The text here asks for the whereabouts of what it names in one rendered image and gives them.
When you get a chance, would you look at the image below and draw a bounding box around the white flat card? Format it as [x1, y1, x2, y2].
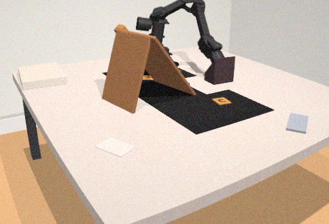
[94, 138, 136, 157]

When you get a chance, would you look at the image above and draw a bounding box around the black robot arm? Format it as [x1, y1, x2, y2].
[136, 0, 224, 63]

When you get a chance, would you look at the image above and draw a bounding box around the cream flat block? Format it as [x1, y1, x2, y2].
[18, 62, 67, 90]

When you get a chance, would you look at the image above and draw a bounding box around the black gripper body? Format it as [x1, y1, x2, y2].
[150, 32, 169, 52]

